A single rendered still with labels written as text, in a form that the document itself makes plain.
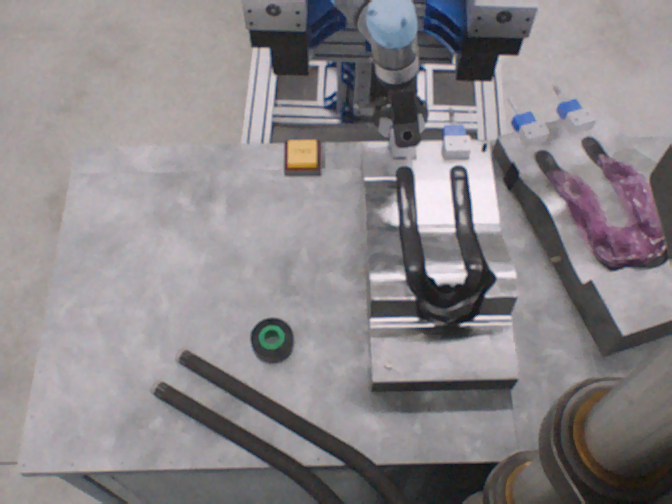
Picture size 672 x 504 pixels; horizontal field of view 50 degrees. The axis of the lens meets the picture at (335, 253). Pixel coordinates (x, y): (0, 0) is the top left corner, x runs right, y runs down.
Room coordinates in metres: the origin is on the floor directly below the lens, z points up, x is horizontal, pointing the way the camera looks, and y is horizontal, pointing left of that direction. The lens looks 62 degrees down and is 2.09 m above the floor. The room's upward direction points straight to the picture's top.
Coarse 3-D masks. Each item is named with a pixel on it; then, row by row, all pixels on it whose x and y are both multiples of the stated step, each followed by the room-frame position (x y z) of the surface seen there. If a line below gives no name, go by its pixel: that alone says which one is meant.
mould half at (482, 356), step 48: (384, 144) 0.90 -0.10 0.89; (432, 144) 0.90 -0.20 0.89; (480, 144) 0.90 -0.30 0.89; (384, 192) 0.78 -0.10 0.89; (432, 192) 0.78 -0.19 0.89; (480, 192) 0.78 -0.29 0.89; (384, 240) 0.67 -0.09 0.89; (432, 240) 0.67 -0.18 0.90; (480, 240) 0.67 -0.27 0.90; (384, 288) 0.55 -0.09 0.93; (384, 336) 0.49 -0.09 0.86; (432, 336) 0.49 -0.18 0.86; (480, 336) 0.49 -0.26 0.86; (384, 384) 0.40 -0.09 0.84; (432, 384) 0.40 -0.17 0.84; (480, 384) 0.41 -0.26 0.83
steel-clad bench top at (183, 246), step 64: (128, 192) 0.84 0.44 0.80; (192, 192) 0.84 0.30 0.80; (256, 192) 0.84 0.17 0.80; (320, 192) 0.84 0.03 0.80; (512, 192) 0.84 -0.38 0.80; (64, 256) 0.68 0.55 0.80; (128, 256) 0.68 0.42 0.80; (192, 256) 0.68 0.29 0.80; (256, 256) 0.68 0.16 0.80; (320, 256) 0.68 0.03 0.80; (512, 256) 0.68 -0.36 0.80; (64, 320) 0.55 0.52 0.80; (128, 320) 0.54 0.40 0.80; (192, 320) 0.54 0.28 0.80; (256, 320) 0.54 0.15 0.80; (320, 320) 0.54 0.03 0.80; (512, 320) 0.54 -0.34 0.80; (576, 320) 0.55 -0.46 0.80; (64, 384) 0.42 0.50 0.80; (128, 384) 0.42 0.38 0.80; (192, 384) 0.42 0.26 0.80; (256, 384) 0.42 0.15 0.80; (320, 384) 0.42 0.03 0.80; (64, 448) 0.30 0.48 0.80; (128, 448) 0.30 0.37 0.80; (192, 448) 0.30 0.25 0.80; (320, 448) 0.30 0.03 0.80; (384, 448) 0.30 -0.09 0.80; (448, 448) 0.30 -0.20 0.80; (512, 448) 0.30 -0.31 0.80
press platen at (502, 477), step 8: (528, 448) 0.19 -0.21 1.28; (512, 456) 0.18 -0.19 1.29; (520, 456) 0.18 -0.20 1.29; (528, 456) 0.18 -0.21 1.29; (536, 456) 0.18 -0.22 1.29; (504, 464) 0.17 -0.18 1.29; (512, 464) 0.17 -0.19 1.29; (520, 464) 0.17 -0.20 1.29; (528, 464) 0.17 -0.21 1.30; (496, 472) 0.16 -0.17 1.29; (504, 472) 0.16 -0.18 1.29; (512, 472) 0.16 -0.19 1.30; (520, 472) 0.16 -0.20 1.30; (488, 480) 0.16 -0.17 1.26; (496, 480) 0.15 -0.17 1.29; (504, 480) 0.15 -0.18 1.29; (512, 480) 0.15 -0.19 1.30; (488, 488) 0.15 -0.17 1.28; (496, 488) 0.14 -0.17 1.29; (504, 488) 0.14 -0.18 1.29; (488, 496) 0.14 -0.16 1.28; (496, 496) 0.14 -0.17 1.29; (504, 496) 0.14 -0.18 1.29
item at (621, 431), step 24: (648, 360) 0.15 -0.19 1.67; (624, 384) 0.15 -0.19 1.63; (648, 384) 0.13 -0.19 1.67; (600, 408) 0.15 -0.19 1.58; (624, 408) 0.13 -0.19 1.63; (648, 408) 0.12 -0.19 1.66; (600, 432) 0.13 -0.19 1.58; (624, 432) 0.12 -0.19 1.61; (648, 432) 0.11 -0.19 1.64; (600, 456) 0.12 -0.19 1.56; (624, 456) 0.11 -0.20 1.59; (648, 456) 0.11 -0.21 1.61; (528, 480) 0.14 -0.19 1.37
